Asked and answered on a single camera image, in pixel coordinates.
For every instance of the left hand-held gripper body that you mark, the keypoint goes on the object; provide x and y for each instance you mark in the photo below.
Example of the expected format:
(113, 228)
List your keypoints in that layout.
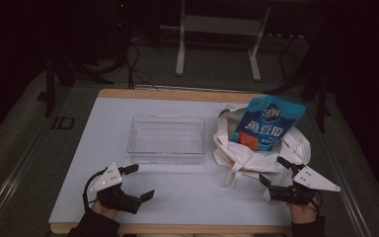
(110, 176)

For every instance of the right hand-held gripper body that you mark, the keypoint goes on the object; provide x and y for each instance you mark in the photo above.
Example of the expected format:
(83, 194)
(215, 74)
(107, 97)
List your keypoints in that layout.
(311, 180)

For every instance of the white canvas tote bag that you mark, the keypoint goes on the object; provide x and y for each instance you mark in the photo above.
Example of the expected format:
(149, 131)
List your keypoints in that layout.
(237, 154)

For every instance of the blue snack packet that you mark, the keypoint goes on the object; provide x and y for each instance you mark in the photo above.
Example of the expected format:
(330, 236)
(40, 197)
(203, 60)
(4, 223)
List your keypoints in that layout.
(269, 125)

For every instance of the clear plastic container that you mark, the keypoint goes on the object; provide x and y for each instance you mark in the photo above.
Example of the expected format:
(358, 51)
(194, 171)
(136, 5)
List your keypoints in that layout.
(166, 138)

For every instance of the person's right hand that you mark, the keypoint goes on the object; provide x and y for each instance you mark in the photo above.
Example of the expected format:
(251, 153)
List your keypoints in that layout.
(302, 213)

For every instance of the person's left hand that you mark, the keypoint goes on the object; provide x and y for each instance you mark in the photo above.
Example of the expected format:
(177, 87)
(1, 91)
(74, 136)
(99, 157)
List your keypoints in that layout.
(105, 210)

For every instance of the black stand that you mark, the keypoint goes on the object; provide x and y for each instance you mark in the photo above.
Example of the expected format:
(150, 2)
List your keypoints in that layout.
(50, 85)
(322, 98)

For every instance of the white metal stand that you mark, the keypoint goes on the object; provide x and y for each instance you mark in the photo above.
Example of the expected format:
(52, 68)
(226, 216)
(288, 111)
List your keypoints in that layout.
(220, 25)

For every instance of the metal floor rail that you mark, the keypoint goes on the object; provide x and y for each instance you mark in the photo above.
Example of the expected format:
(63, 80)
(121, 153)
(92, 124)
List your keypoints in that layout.
(10, 182)
(348, 197)

